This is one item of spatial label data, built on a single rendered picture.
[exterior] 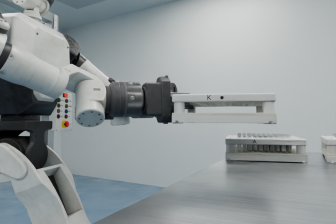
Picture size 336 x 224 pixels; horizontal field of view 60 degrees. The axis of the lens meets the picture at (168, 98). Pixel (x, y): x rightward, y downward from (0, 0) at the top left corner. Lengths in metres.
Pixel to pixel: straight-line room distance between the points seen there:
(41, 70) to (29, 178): 0.41
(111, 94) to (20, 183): 0.42
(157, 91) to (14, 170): 0.49
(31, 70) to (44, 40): 0.37
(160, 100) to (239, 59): 3.41
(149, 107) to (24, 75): 0.29
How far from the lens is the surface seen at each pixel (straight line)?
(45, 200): 0.97
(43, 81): 0.65
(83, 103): 0.68
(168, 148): 4.53
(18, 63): 0.63
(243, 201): 0.50
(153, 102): 0.73
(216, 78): 4.18
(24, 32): 0.96
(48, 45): 1.01
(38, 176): 0.94
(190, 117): 0.71
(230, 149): 0.98
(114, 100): 0.69
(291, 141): 0.98
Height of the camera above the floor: 0.99
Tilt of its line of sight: 5 degrees up
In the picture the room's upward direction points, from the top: straight up
